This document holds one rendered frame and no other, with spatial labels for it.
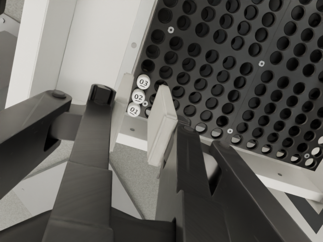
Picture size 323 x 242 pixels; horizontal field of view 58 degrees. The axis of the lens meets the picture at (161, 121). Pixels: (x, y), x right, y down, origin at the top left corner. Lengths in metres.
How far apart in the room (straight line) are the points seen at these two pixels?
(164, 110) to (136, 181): 1.24
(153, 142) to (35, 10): 0.15
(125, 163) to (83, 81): 1.01
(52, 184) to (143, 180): 0.41
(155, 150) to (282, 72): 0.19
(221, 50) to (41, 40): 0.16
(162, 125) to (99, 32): 0.21
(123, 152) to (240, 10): 1.10
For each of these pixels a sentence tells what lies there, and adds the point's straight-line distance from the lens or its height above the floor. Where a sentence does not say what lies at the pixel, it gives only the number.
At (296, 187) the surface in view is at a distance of 0.38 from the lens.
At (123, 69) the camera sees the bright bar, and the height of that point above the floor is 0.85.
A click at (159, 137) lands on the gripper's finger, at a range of 0.15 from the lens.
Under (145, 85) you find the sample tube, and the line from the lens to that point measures 0.27.
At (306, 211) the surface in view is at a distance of 0.40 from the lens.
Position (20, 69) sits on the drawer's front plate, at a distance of 0.27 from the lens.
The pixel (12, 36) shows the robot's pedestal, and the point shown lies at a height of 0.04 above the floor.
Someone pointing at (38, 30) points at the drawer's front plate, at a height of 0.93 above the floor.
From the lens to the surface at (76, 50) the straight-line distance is 0.35.
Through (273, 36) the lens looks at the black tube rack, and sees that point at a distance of 0.30.
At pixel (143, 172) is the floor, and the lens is 1.37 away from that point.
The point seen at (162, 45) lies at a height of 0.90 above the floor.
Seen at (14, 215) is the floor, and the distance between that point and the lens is 1.62.
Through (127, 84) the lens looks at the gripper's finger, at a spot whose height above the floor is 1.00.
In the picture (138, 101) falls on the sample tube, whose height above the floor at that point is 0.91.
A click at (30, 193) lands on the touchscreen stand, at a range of 1.48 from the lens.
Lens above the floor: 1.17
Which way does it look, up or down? 69 degrees down
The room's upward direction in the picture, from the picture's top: 172 degrees clockwise
